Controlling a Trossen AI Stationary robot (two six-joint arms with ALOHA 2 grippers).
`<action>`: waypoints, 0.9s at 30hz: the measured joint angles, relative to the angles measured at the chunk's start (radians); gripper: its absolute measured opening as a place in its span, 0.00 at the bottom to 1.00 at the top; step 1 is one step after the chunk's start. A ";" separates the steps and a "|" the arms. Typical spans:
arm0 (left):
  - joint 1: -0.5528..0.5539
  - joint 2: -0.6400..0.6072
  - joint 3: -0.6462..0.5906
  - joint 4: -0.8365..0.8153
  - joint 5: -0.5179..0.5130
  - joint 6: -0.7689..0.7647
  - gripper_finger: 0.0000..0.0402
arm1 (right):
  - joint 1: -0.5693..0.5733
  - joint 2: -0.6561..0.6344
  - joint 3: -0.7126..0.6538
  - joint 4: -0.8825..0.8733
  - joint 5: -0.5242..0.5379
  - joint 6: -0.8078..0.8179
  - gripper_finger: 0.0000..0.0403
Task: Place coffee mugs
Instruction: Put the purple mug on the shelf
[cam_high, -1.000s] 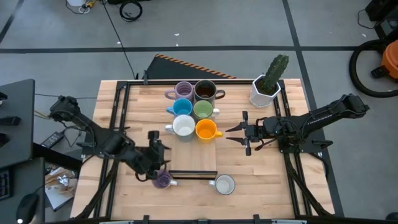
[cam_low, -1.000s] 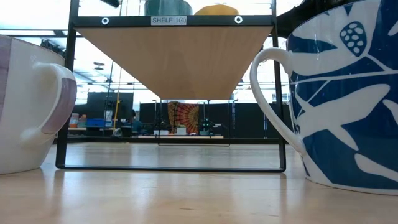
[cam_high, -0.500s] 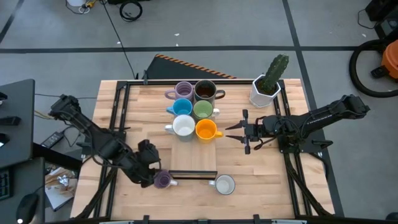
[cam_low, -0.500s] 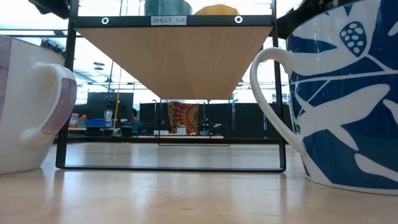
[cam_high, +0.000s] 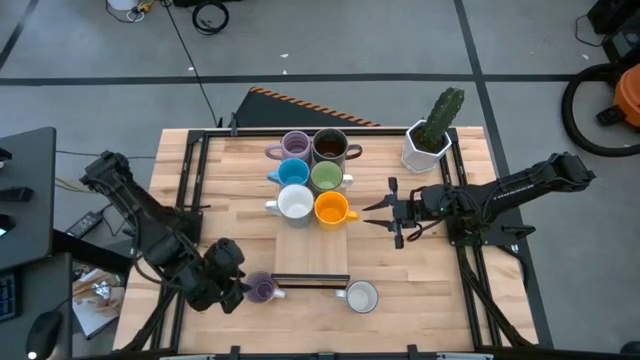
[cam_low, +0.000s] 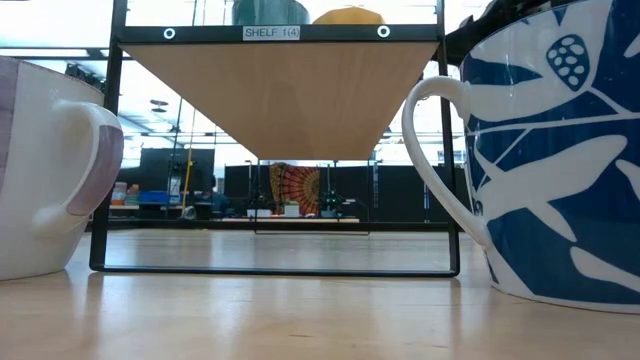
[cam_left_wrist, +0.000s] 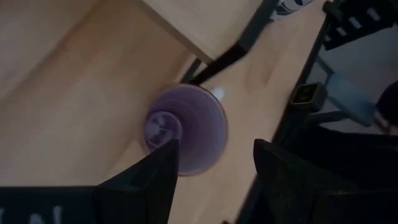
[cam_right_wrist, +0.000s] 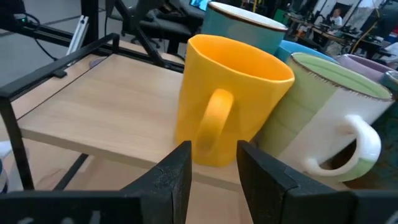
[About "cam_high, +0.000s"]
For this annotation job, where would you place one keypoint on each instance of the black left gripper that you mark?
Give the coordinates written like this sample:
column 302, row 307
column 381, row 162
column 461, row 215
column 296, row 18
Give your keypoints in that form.
column 220, row 285

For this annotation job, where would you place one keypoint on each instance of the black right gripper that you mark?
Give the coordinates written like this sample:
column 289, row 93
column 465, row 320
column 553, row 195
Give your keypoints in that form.
column 420, row 207

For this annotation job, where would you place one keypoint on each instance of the purple mug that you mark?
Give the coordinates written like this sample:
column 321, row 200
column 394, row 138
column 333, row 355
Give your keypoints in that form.
column 261, row 287

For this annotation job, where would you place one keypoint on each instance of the orange mug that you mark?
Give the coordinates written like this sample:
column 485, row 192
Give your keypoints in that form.
column 332, row 207

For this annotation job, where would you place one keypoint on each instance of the green mug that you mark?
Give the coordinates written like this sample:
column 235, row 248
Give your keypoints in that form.
column 327, row 176

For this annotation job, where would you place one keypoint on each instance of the teal brown speckled mug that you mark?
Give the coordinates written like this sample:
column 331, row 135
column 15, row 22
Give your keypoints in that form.
column 330, row 146

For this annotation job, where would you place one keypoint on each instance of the blue white patterned mug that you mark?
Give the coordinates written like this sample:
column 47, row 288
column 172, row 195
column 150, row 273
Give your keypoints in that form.
column 362, row 299

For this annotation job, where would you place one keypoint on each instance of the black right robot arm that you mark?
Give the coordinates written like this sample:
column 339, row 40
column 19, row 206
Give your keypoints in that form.
column 525, row 182

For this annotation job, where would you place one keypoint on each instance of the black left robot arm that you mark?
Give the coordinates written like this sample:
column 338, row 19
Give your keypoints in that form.
column 145, row 220

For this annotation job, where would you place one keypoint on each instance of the white hexagonal plant pot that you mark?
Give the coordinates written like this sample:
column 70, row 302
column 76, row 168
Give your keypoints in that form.
column 415, row 160

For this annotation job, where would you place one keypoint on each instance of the lilac ribbed mug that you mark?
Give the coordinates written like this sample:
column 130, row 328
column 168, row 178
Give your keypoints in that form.
column 296, row 144

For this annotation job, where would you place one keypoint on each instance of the green cactus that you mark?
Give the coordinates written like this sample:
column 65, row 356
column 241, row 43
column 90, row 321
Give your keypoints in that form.
column 442, row 117

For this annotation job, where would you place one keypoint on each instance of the pile of papers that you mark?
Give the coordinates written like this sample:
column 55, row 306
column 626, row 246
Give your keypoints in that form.
column 95, row 310

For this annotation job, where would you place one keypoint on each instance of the black mat with striped edge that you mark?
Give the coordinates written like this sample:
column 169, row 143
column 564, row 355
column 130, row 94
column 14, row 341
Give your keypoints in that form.
column 280, row 112

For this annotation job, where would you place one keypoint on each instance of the black power adapter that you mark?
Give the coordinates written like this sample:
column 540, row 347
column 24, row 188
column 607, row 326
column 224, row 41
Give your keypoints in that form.
column 84, row 225

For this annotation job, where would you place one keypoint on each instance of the black low desk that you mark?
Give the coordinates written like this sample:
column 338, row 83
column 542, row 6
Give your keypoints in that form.
column 50, row 290

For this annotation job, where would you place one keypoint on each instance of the black computer mouse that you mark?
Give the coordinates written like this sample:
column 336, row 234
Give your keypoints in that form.
column 45, row 332

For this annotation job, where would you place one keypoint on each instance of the black keyboard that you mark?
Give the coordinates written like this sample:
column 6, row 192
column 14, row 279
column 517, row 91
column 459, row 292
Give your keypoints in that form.
column 7, row 295

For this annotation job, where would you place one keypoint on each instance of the black remote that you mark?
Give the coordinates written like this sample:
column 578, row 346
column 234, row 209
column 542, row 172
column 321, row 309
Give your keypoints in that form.
column 15, row 194

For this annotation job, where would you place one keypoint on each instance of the orange vacuum cleaner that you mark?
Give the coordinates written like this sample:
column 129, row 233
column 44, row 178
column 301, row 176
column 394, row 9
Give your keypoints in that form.
column 630, row 95

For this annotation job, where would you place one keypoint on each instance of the white container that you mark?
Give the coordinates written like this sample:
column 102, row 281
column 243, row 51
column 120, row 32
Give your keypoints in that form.
column 122, row 4

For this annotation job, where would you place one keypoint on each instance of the black equipment case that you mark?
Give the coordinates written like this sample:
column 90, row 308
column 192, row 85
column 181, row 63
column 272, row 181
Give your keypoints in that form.
column 620, row 20

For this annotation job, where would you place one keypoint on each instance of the wooden shelf with black frame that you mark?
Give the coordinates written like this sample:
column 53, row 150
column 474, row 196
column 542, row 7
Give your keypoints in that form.
column 310, row 250

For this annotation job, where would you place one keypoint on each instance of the black aluminium table frame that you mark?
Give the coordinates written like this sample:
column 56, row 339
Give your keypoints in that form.
column 250, row 132

